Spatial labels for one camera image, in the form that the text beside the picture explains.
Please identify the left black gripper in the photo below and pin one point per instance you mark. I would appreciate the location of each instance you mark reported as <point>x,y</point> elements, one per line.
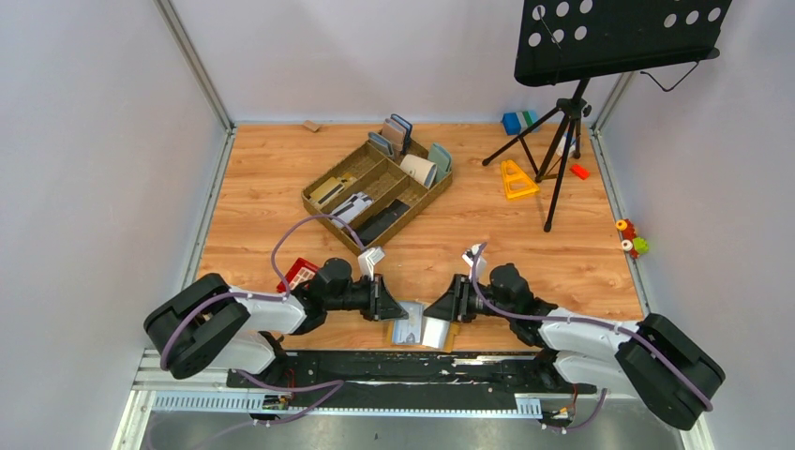
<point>382,306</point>

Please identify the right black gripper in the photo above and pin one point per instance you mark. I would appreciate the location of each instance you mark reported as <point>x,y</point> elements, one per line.
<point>456,301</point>

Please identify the yellow leather card holder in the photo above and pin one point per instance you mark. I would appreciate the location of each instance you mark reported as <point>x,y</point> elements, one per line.
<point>436,334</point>

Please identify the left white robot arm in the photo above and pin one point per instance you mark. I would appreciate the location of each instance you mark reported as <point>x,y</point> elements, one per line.
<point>212,324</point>

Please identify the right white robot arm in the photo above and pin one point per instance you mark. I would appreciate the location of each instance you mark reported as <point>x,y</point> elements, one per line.
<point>608,341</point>

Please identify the white black cards in tray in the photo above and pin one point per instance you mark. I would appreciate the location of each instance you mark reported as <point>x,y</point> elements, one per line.
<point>351,208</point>

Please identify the gold cards in tray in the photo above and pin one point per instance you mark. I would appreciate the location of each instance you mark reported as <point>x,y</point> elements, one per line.
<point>327,190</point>

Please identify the beige card holder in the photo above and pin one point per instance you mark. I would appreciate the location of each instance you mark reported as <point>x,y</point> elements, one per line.
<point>420,169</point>

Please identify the teal card holder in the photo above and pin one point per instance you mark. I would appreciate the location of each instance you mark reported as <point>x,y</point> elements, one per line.
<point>438,155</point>

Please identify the blue card holders upright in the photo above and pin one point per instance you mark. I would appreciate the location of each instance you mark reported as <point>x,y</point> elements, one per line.
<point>394,138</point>

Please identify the red plastic block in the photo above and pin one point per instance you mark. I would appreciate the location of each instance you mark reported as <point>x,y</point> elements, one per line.
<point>300,271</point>

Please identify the woven compartment tray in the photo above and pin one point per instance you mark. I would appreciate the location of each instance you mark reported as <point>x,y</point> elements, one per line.
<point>369,170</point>

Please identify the yellow triangular toy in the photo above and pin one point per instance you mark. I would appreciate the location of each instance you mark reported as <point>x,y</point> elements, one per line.
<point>516,183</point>

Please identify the small red brick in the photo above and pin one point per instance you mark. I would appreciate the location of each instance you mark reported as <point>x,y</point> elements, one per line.
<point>580,172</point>

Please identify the blue green block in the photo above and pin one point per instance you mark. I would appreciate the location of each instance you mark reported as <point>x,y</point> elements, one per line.
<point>514,123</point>

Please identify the colourful toy car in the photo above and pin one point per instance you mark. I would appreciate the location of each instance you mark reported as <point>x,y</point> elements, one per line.
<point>631,242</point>

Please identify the small wooden block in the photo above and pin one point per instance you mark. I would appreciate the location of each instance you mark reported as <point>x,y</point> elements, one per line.
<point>312,126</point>

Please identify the black music stand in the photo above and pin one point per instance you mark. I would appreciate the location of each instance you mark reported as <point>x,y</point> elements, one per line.
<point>576,41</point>

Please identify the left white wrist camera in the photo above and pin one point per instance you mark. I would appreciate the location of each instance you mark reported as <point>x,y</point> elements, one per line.
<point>367,261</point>

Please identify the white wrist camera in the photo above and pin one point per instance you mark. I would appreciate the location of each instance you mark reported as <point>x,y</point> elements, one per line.
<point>367,261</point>
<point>473,256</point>

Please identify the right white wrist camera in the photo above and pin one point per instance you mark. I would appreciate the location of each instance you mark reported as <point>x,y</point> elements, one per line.
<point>473,256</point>

